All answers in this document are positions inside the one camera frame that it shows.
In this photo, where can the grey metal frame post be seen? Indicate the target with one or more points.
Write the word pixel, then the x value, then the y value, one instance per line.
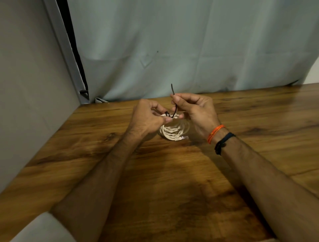
pixel 66 49

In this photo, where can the person's left hand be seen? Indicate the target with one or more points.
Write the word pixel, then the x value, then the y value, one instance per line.
pixel 143 119

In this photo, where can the person's right thumb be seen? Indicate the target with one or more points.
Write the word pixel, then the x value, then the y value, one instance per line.
pixel 180 106

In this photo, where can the pale grey cloth backdrop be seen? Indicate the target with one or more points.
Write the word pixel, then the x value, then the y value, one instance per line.
pixel 194 44

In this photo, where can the grey shirt sleeve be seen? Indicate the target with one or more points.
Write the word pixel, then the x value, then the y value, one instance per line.
pixel 42 229

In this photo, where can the black thread wristband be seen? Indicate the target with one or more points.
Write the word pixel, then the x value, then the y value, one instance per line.
pixel 223 141

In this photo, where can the person's right hand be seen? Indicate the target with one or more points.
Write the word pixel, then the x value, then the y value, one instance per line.
pixel 203 113

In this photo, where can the person's left forearm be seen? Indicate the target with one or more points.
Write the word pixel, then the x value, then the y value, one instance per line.
pixel 99 184

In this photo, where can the person's right forearm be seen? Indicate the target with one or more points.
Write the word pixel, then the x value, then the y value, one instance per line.
pixel 269 184

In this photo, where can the orange thread wristband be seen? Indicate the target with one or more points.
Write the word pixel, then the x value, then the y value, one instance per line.
pixel 214 132

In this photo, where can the person's left thumb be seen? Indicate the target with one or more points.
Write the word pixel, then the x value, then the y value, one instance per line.
pixel 166 120

